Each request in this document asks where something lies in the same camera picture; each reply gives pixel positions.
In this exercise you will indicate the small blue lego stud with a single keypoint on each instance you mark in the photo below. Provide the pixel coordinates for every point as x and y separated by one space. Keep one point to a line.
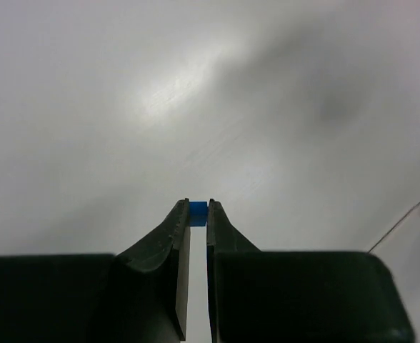
198 214

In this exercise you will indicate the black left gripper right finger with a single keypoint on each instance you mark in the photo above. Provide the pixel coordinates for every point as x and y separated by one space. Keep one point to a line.
314 296

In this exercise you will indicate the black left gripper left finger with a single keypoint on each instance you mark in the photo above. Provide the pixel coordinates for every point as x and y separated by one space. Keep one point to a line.
139 295

